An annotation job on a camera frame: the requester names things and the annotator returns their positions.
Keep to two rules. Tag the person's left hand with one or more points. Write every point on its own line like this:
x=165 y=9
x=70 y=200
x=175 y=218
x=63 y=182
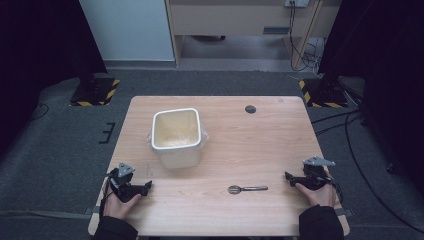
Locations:
x=116 y=206

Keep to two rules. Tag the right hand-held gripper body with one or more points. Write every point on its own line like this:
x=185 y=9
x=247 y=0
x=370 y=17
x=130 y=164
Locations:
x=313 y=178

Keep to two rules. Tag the white plastic bin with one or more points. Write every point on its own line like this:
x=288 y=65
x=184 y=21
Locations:
x=176 y=133

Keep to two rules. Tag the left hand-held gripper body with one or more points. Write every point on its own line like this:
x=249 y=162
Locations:
x=125 y=188

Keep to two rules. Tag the black round table grommet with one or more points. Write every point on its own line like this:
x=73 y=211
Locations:
x=250 y=109

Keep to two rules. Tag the metal spoon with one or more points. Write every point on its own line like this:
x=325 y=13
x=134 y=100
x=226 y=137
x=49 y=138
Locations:
x=246 y=189

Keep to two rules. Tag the black curtain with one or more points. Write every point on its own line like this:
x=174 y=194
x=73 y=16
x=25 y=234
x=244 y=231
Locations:
x=383 y=50
x=40 y=50

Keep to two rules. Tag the black striped stand base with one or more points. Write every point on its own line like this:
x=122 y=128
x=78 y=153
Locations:
x=93 y=91
x=325 y=95

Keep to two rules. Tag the person's right hand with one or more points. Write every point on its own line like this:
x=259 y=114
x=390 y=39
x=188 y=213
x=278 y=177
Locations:
x=321 y=196

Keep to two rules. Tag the grey power strip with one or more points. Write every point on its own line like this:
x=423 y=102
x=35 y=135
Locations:
x=296 y=2

